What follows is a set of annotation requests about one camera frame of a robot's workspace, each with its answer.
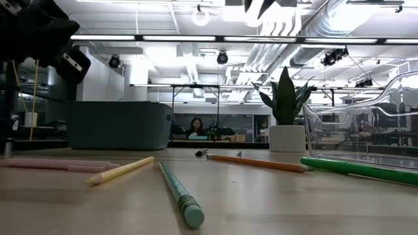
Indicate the white cylinder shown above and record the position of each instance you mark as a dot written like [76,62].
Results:
[31,119]

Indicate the orange pencil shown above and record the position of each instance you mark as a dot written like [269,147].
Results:
[261,162]

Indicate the black ceiling spotlight cluster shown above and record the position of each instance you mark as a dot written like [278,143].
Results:
[333,57]

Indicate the yellow pencil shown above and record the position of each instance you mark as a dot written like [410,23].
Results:
[121,170]

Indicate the teal plastic bin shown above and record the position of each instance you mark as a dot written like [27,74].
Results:
[117,127]

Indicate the pink pen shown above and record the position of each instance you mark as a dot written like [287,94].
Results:
[49,163]

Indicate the green pen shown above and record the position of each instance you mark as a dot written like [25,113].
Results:
[359,169]

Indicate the metal cylinder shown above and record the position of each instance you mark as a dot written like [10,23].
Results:
[8,147]

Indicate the person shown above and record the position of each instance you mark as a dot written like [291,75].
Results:
[196,125]

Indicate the snake plant in white pot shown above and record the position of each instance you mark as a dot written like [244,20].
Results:
[287,138]

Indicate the teal pencil with eraser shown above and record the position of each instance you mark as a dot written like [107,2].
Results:
[183,199]

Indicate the silver ventilation duct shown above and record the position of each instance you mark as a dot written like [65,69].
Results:
[326,23]

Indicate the cardboard box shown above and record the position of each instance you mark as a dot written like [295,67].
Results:
[240,138]

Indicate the long ceiling light bar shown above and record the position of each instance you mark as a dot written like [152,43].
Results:
[179,38]

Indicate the clear plastic bin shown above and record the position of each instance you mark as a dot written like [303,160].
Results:
[375,156]

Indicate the black background table frame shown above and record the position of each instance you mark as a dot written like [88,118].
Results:
[196,86]

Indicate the black pen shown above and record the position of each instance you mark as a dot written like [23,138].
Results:
[201,152]

